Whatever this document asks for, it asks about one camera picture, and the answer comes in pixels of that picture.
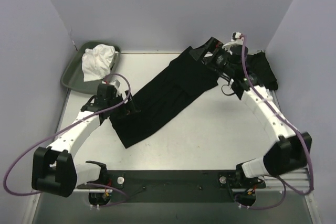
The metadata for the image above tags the folded black t shirt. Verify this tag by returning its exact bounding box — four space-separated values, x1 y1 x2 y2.
247 51 278 91

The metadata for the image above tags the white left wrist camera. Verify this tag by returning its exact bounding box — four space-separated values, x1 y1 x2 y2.
102 80 120 90

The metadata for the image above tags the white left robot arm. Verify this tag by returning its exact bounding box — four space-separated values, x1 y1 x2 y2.
31 81 135 197

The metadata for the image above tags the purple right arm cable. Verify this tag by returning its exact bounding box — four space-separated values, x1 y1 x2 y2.
235 34 315 210

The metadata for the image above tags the grey plastic tray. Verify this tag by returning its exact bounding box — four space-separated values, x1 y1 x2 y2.
61 41 121 94

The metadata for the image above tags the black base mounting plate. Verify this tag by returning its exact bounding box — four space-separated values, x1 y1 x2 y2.
78 170 266 204

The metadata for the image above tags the black t shirt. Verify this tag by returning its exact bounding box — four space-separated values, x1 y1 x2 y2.
247 51 278 91
110 47 219 148

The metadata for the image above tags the crumpled white t shirt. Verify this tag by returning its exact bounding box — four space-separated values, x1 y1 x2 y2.
81 44 119 82

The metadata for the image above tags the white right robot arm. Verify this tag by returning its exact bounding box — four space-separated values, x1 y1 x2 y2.
190 33 313 178

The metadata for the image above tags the aluminium front rail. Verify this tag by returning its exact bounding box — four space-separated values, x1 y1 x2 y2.
73 168 310 193

